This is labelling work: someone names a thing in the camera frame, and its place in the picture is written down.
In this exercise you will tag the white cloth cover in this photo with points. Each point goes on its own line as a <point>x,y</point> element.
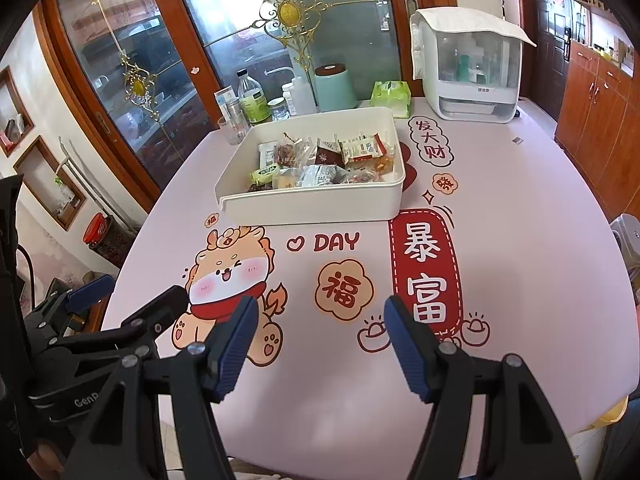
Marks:
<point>465,20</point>

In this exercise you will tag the green snack packet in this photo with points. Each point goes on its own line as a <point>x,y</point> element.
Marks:
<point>265,174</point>

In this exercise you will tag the white blue carton box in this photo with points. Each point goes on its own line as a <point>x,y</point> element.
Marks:
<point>224,97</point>

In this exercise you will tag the mint canister with brown lid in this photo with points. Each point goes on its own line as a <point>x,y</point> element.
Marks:
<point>336,90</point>

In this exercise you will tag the white appliance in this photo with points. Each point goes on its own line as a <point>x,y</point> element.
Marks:
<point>627,240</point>

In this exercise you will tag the wooden framed glass door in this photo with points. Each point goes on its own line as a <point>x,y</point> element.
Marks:
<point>165,35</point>
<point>350,35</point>

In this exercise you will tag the yellow plastic object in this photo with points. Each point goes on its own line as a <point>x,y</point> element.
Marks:
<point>610,415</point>

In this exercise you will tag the small gold door ornament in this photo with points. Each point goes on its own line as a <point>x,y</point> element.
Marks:
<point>137,84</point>

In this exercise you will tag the clear dark red packet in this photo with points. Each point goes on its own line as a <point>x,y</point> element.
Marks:
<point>357,176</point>

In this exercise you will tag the wooden wall niche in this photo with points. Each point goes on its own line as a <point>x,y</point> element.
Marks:
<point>15,110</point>
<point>50,180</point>

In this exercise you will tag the dark wooden door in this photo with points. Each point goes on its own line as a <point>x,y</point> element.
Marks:
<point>550,60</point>

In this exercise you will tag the white storage organiser box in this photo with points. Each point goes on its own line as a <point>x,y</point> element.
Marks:
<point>470,105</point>

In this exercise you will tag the white squeeze wash bottle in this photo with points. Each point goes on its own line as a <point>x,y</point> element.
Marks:
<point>301,95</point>

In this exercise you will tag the brown wooden cabinet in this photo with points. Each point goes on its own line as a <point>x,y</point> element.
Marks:
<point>595,120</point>

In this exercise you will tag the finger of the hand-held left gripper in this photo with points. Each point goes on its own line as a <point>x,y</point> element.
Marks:
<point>155,307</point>
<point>90,292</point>

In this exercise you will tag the metal capped glass cylinder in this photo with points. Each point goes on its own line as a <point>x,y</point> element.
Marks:
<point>235,110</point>

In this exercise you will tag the clear glass cup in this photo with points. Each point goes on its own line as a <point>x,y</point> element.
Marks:
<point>234,134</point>

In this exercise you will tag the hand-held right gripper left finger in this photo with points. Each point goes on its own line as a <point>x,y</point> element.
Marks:
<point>235,350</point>

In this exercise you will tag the dark brown snack packet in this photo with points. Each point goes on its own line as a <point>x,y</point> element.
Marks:
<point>329,156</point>

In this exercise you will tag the white plastic bin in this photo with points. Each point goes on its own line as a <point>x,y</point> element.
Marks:
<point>310,205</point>

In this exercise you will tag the small glass jar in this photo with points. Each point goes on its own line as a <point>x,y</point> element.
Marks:
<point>278,110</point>

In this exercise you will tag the green tissue pack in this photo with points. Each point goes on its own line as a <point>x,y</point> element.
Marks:
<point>391,96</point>

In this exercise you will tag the large gold door ornament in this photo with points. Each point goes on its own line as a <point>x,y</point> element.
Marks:
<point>289,12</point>

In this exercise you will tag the red lid jar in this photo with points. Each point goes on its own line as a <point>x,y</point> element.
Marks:
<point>97,227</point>

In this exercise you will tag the small white pill bottle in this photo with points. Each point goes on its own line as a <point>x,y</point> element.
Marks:
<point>288,95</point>

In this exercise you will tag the glass bottle with green label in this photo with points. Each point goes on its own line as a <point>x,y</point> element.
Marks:
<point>254,102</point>

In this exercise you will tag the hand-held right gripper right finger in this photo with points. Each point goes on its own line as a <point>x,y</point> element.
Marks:
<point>407,350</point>

